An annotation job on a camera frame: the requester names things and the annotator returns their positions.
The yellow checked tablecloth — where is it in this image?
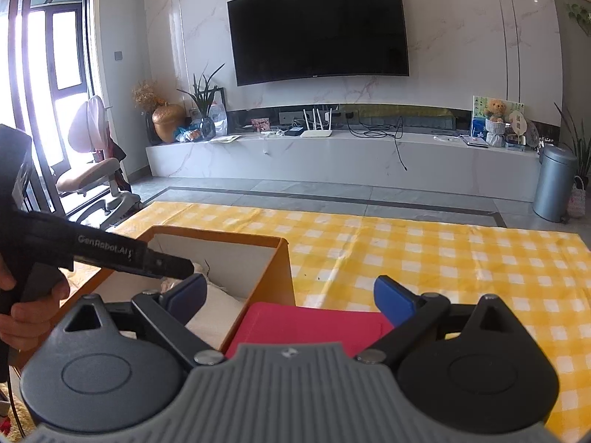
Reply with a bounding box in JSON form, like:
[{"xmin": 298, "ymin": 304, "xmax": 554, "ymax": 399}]
[{"xmin": 113, "ymin": 200, "xmax": 591, "ymax": 439}]

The white marble TV console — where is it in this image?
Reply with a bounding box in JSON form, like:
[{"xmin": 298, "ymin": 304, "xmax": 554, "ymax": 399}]
[{"xmin": 145, "ymin": 129, "xmax": 543, "ymax": 204}]

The plant in glass vase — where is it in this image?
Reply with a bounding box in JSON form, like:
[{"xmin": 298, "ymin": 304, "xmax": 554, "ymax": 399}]
[{"xmin": 178, "ymin": 63, "xmax": 227, "ymax": 141}]

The teddy bear bouquet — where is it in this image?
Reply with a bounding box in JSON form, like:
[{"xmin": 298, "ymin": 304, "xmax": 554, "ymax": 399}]
[{"xmin": 485, "ymin": 98, "xmax": 508, "ymax": 148}]

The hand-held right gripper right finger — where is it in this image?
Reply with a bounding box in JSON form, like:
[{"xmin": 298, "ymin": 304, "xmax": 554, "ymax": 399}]
[{"xmin": 355, "ymin": 275, "xmax": 520, "ymax": 364}]

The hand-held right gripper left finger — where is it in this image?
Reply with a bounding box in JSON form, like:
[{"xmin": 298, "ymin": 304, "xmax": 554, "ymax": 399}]
[{"xmin": 65, "ymin": 273, "xmax": 227, "ymax": 364}]

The small woven basket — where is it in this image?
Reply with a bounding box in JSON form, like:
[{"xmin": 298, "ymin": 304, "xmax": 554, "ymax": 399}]
[{"xmin": 567, "ymin": 175, "xmax": 587, "ymax": 219}]

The long-leaf floor plant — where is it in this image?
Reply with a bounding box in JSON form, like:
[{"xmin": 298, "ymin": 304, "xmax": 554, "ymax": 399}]
[{"xmin": 554, "ymin": 102, "xmax": 591, "ymax": 181}]

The dried flower bunch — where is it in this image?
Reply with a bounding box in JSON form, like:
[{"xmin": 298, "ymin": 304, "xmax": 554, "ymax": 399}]
[{"xmin": 132, "ymin": 80, "xmax": 164, "ymax": 114}]

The dark framed glass door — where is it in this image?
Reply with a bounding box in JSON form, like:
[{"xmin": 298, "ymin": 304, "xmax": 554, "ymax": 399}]
[{"xmin": 0, "ymin": 0, "xmax": 100, "ymax": 217}]

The gold acorn jar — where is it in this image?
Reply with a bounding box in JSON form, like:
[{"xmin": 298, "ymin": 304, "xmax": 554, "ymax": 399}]
[{"xmin": 152, "ymin": 104, "xmax": 186, "ymax": 145}]

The hanging green vine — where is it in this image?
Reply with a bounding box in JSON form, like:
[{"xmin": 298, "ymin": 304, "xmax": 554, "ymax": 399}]
[{"xmin": 566, "ymin": 2, "xmax": 591, "ymax": 38}]

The grey pedal trash can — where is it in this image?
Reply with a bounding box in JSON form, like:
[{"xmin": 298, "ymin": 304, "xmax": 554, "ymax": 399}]
[{"xmin": 532, "ymin": 144, "xmax": 579, "ymax": 223}]

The orange cardboard box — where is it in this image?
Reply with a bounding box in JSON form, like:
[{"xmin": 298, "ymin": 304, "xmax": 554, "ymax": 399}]
[{"xmin": 11, "ymin": 225, "xmax": 296, "ymax": 367}]

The black wall television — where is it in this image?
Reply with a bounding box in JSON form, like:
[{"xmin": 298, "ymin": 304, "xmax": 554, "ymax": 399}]
[{"xmin": 227, "ymin": 0, "xmax": 411, "ymax": 87}]

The pink and grey chair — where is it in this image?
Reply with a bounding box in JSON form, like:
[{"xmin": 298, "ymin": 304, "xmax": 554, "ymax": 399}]
[{"xmin": 55, "ymin": 95, "xmax": 141, "ymax": 229}]

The round paper fan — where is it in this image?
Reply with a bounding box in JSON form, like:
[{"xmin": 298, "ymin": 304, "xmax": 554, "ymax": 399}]
[{"xmin": 507, "ymin": 110, "xmax": 528, "ymax": 146}]

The white router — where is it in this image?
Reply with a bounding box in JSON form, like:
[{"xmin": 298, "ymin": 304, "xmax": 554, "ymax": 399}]
[{"xmin": 301, "ymin": 107, "xmax": 334, "ymax": 138}]

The person's left hand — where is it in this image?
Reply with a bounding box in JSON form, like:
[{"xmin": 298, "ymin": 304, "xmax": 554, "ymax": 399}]
[{"xmin": 0, "ymin": 261, "xmax": 71, "ymax": 352}]

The green picture board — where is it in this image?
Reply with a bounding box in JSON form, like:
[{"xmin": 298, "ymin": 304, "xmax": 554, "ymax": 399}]
[{"xmin": 471, "ymin": 95, "xmax": 526, "ymax": 141}]

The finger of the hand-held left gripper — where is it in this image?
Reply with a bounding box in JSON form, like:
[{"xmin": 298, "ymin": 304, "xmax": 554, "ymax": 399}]
[{"xmin": 134, "ymin": 244, "xmax": 195, "ymax": 281}]

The black cable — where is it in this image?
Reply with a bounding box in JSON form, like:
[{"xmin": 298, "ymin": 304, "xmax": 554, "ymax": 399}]
[{"xmin": 346, "ymin": 115, "xmax": 408, "ymax": 171}]

